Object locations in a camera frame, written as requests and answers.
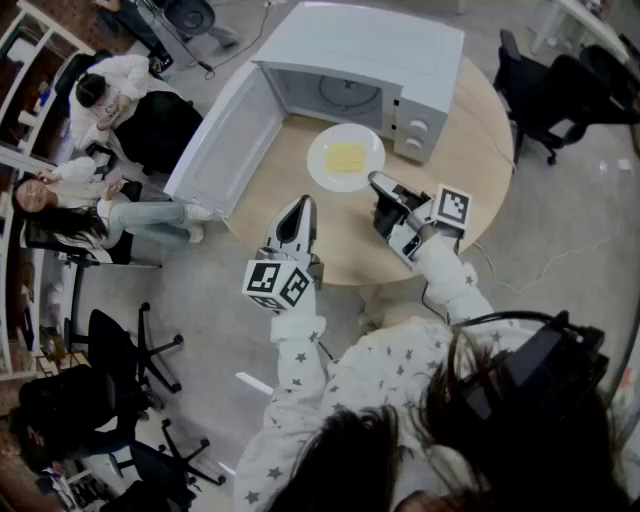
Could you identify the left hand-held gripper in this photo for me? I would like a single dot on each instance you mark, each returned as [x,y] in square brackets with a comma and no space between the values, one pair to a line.
[277,280]

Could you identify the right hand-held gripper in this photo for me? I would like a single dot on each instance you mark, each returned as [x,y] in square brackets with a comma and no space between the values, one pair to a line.
[425,220]

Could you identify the yellow food slice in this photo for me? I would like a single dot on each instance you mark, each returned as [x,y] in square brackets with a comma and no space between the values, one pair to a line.
[345,157]

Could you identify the white round plate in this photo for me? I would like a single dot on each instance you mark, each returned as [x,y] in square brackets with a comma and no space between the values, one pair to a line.
[320,167]

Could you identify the white microwave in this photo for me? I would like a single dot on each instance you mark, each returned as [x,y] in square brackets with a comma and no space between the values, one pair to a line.
[360,40]

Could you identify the person's right forearm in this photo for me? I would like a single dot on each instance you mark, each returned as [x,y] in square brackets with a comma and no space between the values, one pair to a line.
[445,272]

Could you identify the person's left forearm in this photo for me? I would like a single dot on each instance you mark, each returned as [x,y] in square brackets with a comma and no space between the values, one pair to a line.
[297,340]

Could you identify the person's star-print clothed torso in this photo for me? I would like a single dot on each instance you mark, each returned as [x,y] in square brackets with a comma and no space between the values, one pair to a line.
[380,365]

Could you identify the white desk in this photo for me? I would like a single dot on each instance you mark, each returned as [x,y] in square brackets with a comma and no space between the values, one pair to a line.
[575,15]

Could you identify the white shelving unit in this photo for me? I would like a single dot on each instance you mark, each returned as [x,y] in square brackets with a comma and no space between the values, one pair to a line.
[10,320]
[30,30]

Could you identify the black head-worn camera rig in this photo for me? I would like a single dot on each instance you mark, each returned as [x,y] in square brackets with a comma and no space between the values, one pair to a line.
[535,360]

